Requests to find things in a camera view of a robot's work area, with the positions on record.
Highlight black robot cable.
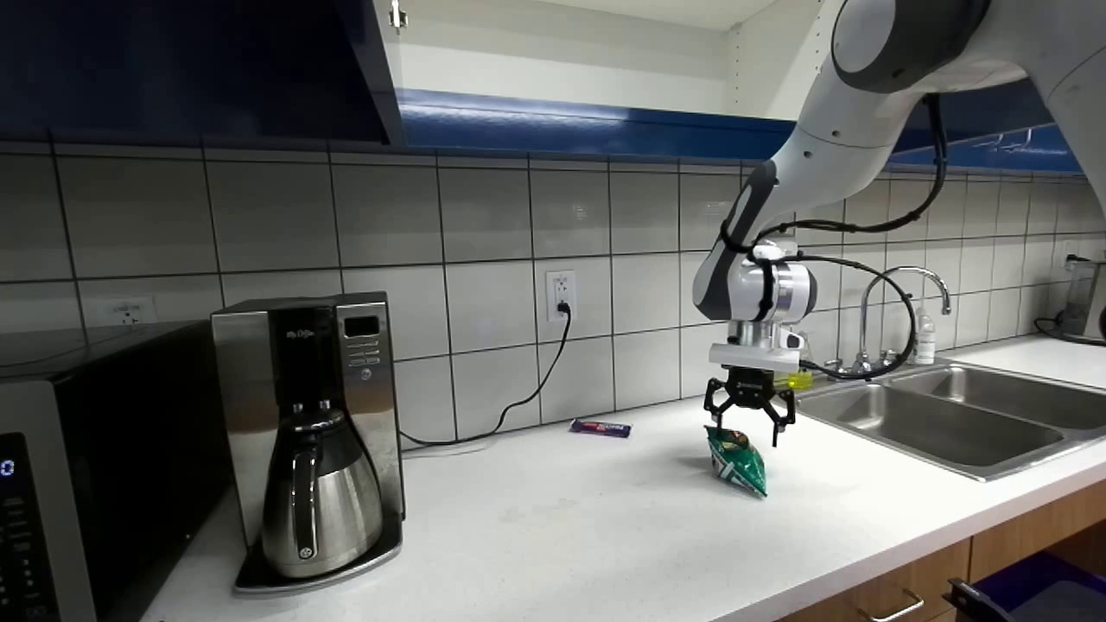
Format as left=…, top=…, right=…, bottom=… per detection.
left=721, top=94, right=950, bottom=382

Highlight steel coffee carafe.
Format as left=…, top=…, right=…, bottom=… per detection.
left=254, top=396, right=390, bottom=582

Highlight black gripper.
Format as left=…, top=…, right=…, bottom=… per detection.
left=699, top=362, right=799, bottom=452

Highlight white pump bottle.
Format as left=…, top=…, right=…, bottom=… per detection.
left=908, top=300, right=941, bottom=370

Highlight dark countertop appliance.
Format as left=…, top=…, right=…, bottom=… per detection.
left=1032, top=253, right=1106, bottom=349

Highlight green snack packet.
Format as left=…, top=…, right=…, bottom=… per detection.
left=700, top=420, right=772, bottom=499

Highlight wooden base cabinets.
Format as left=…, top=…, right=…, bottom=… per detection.
left=777, top=479, right=1106, bottom=622

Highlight black microwave oven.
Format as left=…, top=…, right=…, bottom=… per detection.
left=0, top=321, right=234, bottom=622

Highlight blue bin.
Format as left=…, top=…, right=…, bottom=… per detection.
left=942, top=549, right=1106, bottom=622

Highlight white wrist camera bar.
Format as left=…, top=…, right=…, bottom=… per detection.
left=705, top=339, right=812, bottom=375

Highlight stainless steel coffee maker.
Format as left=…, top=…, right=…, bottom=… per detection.
left=208, top=291, right=410, bottom=596

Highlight purple candy bar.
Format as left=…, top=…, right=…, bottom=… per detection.
left=570, top=413, right=637, bottom=442

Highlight white wall outlet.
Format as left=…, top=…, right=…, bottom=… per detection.
left=541, top=270, right=579, bottom=345

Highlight stainless steel double sink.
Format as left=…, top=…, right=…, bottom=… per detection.
left=781, top=360, right=1106, bottom=484

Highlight silver drawer handle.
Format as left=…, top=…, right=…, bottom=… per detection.
left=855, top=592, right=929, bottom=622

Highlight chrome sink faucet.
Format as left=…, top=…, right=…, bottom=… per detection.
left=825, top=262, right=957, bottom=382

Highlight black power cord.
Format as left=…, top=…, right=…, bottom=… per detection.
left=398, top=300, right=577, bottom=452

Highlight blue cabinet door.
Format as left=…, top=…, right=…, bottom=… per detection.
left=883, top=78, right=1084, bottom=180
left=0, top=0, right=408, bottom=147

